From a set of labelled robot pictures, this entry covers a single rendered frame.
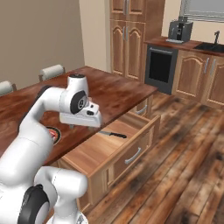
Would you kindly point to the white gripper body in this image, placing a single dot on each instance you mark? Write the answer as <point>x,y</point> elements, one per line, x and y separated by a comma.
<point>81,119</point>

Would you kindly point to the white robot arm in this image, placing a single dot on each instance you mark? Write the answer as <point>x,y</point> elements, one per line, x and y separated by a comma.
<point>35,137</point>

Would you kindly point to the dark plate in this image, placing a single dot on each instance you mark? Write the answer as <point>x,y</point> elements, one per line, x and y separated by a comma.
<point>56,134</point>

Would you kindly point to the red meat piece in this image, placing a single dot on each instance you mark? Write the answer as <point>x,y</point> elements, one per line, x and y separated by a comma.
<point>53,134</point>

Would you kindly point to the open wooden drawer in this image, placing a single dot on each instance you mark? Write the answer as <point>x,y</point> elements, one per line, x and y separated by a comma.
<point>116,151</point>

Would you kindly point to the closed wooden drawer front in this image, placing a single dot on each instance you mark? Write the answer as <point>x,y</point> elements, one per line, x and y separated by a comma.
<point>143,108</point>

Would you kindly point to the wooden kitchen island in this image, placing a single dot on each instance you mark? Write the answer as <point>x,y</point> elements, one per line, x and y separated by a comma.
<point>110,90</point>

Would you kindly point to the tall wooden cupboard run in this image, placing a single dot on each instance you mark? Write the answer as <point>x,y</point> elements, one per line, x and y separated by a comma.
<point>128,38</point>

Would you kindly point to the black built-in oven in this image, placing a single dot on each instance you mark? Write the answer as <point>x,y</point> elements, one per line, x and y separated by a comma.
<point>160,68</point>

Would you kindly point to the wooden base cupboard run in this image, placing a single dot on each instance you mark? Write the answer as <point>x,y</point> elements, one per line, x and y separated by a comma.
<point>199,78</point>

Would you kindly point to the grey coffee machine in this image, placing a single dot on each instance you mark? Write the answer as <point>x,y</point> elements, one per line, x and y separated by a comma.
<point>180,30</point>

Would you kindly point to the black sink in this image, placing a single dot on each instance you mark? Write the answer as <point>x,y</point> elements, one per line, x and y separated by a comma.
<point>210,46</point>

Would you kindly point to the black tap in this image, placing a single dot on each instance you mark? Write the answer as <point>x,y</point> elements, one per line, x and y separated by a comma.
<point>216,36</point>

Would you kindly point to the window with grey blind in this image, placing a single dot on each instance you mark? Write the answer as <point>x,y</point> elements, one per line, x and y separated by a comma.
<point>202,10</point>

